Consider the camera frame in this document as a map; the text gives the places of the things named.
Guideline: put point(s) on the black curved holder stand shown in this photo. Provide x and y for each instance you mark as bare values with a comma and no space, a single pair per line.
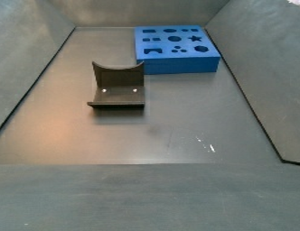
119,81

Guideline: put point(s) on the blue shape sorter box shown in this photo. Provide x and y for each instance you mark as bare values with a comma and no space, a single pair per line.
173,49

